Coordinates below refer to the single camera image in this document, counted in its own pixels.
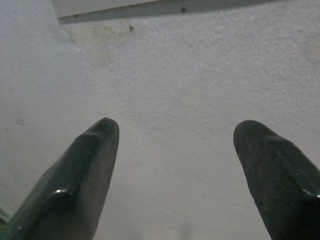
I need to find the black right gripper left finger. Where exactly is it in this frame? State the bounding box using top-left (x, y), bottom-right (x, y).
top-left (0, 117), bottom-right (120, 240)

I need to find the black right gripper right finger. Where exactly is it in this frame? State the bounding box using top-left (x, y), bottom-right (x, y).
top-left (233, 119), bottom-right (320, 240)

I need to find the white flat board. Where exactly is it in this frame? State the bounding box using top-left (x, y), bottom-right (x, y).
top-left (51, 0), bottom-right (276, 25)

